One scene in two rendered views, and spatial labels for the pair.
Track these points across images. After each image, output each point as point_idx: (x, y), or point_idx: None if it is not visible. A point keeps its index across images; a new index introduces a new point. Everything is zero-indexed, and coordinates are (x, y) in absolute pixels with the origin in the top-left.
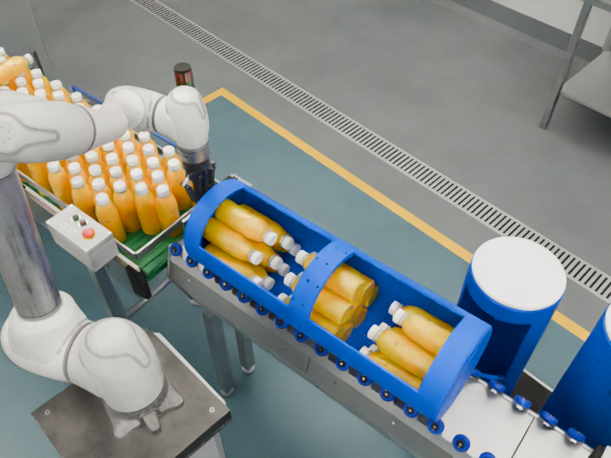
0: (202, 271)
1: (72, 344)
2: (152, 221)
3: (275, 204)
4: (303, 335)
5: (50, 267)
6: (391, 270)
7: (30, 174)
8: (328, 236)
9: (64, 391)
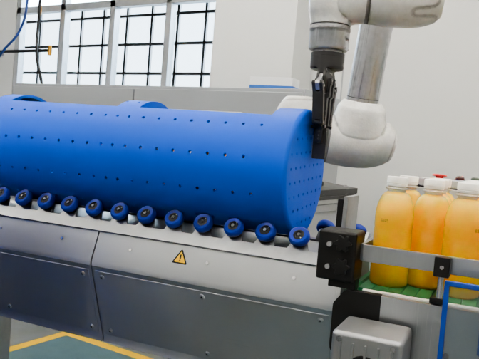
0: (310, 241)
1: None
2: None
3: (222, 113)
4: None
5: (356, 66)
6: (76, 107)
7: None
8: (147, 107)
9: (346, 188)
